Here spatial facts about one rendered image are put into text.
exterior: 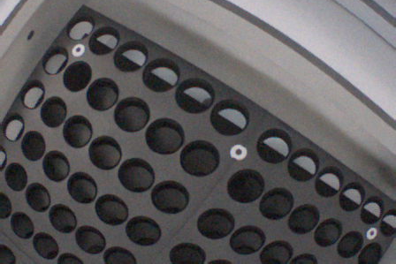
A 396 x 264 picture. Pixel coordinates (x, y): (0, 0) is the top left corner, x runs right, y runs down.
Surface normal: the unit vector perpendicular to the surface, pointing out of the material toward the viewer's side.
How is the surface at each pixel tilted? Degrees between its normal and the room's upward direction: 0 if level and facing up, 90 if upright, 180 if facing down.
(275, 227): 0
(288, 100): 0
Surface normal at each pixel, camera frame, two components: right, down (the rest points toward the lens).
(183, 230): 0.00, -0.39
